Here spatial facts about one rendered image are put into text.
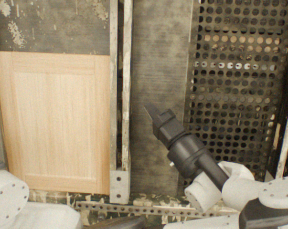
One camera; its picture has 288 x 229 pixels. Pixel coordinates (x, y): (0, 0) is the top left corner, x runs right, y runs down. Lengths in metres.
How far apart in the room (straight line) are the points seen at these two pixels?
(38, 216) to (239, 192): 0.36
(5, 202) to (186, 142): 0.39
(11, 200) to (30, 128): 0.55
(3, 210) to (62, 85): 0.52
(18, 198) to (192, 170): 0.36
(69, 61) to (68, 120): 0.19
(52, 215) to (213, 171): 0.33
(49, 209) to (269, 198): 0.37
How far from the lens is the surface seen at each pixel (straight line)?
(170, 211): 1.00
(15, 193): 0.47
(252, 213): 0.41
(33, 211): 0.56
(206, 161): 0.61
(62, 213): 0.55
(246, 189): 0.54
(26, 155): 1.05
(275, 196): 0.42
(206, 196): 0.63
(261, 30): 2.06
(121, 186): 0.94
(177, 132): 0.65
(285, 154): 0.95
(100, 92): 0.88
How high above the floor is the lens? 1.83
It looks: 51 degrees down
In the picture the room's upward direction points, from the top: straight up
